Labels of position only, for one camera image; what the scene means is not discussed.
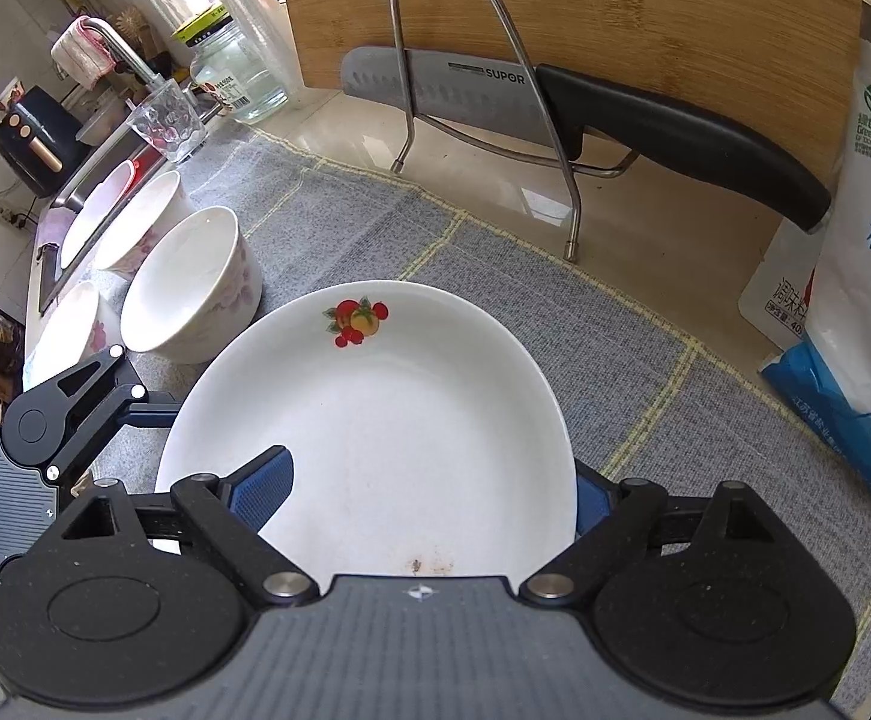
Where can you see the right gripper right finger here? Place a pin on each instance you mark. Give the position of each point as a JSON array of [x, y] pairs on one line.
[[613, 524]]

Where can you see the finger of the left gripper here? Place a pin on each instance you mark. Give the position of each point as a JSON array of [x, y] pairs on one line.
[[150, 413]]

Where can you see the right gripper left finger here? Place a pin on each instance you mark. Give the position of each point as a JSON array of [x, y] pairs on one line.
[[223, 518]]

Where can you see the white floral bowl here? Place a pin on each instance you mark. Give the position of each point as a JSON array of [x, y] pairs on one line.
[[198, 290]]

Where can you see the oval white plate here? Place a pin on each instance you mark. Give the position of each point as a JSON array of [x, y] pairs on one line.
[[425, 439]]

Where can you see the grey blue kitchen towel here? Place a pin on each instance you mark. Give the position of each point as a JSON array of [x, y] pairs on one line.
[[640, 396]]

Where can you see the white pink sink basket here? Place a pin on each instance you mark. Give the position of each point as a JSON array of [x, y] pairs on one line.
[[98, 204]]

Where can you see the clear glass mug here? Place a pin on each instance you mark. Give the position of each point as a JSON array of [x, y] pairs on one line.
[[168, 121]]

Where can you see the black air fryer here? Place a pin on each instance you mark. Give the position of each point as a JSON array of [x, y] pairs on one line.
[[38, 141]]

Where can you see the white blue salt bag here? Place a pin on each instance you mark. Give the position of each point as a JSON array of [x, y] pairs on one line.
[[826, 377]]

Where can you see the metal sink faucet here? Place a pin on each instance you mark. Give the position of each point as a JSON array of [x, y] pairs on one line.
[[113, 41]]

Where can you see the glass jar with label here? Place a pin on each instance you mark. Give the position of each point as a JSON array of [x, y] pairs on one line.
[[227, 66]]

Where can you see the pink cloth on faucet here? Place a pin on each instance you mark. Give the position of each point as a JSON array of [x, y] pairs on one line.
[[81, 54]]

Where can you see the tall plastic wrap roll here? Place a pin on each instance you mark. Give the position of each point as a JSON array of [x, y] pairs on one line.
[[266, 25]]

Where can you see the bamboo cutting board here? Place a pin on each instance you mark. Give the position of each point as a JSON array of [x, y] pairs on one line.
[[782, 67]]

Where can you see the metal wire stand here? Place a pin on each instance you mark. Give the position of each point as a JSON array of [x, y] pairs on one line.
[[504, 98]]

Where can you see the black handled kitchen knife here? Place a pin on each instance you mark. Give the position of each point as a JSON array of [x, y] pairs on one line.
[[695, 142]]

